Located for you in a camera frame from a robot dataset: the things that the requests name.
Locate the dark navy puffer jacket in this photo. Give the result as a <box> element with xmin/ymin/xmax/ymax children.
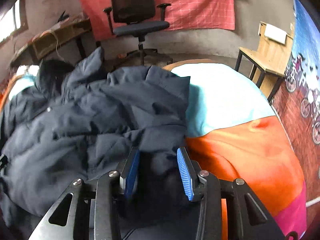
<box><xmin>0</xmin><ymin>47</ymin><xmax>191</xmax><ymax>240</ymax></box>

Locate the colourful patchwork bed quilt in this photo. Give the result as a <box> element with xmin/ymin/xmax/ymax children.
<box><xmin>0</xmin><ymin>58</ymin><xmax>308</xmax><ymax>240</ymax></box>

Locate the blue bicycle print curtain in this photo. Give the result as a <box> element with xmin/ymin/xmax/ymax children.
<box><xmin>273</xmin><ymin>0</ymin><xmax>319</xmax><ymax>222</ymax></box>

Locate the small wooden chair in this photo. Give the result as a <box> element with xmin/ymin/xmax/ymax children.
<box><xmin>234</xmin><ymin>22</ymin><xmax>293</xmax><ymax>102</ymax></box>

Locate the wooden desk with shelf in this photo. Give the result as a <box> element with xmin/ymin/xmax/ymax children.
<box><xmin>9</xmin><ymin>18</ymin><xmax>92</xmax><ymax>69</ymax></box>

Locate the black office swivel chair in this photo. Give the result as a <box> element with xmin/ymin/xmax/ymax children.
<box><xmin>103</xmin><ymin>0</ymin><xmax>173</xmax><ymax>69</ymax></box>

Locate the white charging cable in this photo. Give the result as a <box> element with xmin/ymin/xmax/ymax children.
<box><xmin>44</xmin><ymin>29</ymin><xmax>66</xmax><ymax>61</ymax></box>

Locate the red checked wall cloth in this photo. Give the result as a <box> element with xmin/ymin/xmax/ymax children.
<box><xmin>80</xmin><ymin>0</ymin><xmax>235</xmax><ymax>41</ymax></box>

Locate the window with wooden frame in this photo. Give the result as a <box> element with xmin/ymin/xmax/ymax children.
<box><xmin>1</xmin><ymin>0</ymin><xmax>28</xmax><ymax>44</ymax></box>

